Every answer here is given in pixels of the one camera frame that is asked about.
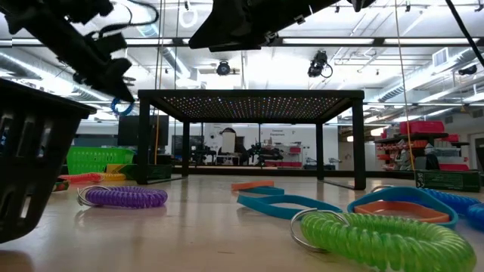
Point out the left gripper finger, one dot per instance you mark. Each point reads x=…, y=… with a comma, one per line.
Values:
x=115, y=81

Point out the blue coil wristband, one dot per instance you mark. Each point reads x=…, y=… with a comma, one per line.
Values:
x=121, y=114
x=477, y=217
x=453, y=200

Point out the purple coil wristband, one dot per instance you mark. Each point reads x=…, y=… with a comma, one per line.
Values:
x=125, y=197

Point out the orange rubber band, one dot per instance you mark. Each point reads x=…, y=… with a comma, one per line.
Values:
x=249, y=185
x=423, y=216

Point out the blue rubber band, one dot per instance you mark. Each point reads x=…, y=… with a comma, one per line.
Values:
x=244, y=202
x=264, y=190
x=404, y=193

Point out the green coil wristband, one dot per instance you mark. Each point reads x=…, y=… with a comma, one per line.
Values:
x=378, y=238

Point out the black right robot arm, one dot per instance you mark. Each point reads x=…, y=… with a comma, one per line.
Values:
x=246, y=22

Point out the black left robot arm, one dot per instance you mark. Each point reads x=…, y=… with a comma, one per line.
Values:
x=56, y=9

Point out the black flat screen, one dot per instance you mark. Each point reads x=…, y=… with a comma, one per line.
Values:
x=130, y=130

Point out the black plastic basket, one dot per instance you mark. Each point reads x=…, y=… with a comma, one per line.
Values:
x=45, y=100

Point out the green plastic basket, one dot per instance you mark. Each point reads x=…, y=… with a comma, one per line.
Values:
x=98, y=158

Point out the white hanging loop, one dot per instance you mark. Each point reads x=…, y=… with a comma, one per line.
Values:
x=181, y=18

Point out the person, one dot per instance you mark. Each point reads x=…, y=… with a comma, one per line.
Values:
x=228, y=143

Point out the black perforated metal shelf riser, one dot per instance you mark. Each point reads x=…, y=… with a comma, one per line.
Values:
x=249, y=93

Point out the black robot on workbench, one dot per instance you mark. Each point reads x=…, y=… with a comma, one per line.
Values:
x=264, y=153

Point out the black light beam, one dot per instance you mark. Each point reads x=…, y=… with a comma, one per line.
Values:
x=378, y=41

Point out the rack with red bins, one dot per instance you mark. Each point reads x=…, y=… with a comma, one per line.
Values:
x=421, y=127

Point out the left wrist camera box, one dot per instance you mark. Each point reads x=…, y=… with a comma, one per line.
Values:
x=111, y=42

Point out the round black ceiling camera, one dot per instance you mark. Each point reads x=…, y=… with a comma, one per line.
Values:
x=223, y=68

